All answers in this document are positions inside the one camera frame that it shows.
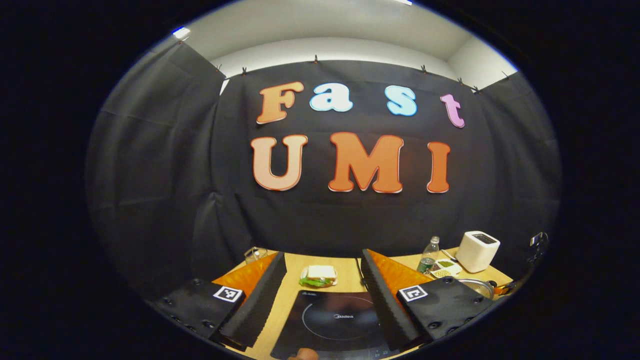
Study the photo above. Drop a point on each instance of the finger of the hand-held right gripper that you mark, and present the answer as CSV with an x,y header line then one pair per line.
x,y
507,287

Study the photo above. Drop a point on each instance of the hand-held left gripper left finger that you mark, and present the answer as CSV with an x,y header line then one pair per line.
x,y
262,305

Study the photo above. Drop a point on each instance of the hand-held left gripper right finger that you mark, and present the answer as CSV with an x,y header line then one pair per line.
x,y
387,305

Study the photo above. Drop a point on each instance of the steel pot with soybeans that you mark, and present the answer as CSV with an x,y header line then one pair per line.
x,y
477,286

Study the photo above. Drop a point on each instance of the black induction cooktop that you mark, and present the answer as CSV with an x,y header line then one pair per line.
x,y
330,325

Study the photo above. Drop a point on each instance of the white toaster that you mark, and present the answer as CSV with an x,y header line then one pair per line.
x,y
477,252

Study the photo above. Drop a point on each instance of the clear plastic water bottle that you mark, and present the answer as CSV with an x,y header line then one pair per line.
x,y
428,260

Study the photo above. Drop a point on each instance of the white divided bean dish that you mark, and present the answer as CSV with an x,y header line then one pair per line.
x,y
446,267

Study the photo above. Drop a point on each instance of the sandwich on white plate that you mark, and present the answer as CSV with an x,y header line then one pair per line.
x,y
320,276

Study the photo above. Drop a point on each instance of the black backdrop cloth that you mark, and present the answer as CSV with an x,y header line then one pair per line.
x,y
175,175

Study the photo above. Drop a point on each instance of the ceiling light panel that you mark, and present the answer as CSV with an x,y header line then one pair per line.
x,y
403,2

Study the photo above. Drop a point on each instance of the ceiling light strip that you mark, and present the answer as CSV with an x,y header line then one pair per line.
x,y
181,33

